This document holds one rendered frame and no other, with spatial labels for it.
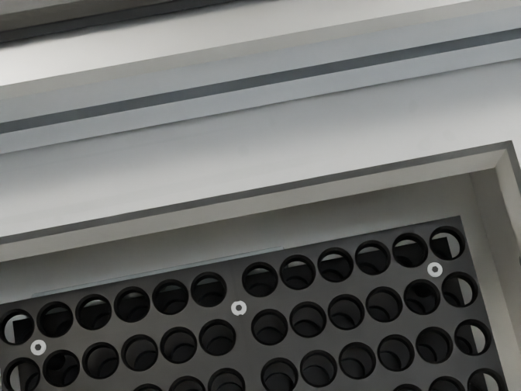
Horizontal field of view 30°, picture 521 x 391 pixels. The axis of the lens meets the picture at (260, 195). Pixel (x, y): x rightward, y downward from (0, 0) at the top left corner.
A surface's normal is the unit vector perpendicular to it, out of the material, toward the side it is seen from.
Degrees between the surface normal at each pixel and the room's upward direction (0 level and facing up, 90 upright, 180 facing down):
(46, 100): 90
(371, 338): 0
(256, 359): 0
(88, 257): 0
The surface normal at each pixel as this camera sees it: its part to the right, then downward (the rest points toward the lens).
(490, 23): 0.19, 0.93
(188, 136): 0.00, -0.32
